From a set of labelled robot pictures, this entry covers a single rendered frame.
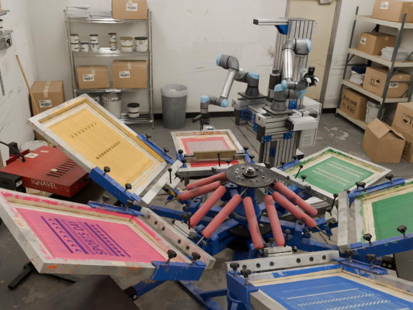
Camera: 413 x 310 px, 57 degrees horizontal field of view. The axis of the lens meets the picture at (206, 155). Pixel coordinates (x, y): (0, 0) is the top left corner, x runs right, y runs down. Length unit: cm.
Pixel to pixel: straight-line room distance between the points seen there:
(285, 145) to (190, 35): 317
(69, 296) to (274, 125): 234
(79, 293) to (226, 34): 536
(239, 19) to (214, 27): 44
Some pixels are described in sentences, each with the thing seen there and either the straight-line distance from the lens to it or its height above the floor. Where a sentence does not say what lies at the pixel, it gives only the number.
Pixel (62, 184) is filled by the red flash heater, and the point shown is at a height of 110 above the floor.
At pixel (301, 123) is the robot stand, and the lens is 362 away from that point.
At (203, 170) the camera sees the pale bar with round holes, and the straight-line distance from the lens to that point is 285.
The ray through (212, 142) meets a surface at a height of 97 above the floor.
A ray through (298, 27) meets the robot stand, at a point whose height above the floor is 197.
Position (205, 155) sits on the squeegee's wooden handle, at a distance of 310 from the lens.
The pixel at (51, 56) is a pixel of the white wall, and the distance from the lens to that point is 661.
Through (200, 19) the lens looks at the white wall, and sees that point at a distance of 657.
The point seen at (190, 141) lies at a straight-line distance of 352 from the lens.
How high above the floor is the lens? 237
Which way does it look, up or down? 25 degrees down
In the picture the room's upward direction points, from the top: 3 degrees clockwise
